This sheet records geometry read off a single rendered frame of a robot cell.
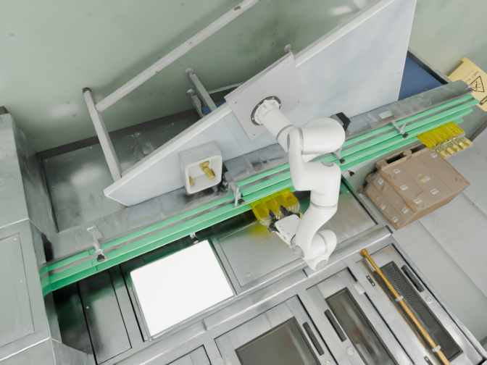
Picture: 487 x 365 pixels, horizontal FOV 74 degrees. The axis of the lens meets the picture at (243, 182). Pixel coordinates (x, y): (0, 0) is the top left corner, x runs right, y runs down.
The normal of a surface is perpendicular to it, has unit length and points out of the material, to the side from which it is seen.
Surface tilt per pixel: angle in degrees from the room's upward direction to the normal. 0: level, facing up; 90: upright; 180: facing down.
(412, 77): 90
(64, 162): 90
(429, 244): 90
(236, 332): 90
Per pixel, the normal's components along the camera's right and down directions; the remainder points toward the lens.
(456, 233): 0.08, -0.57
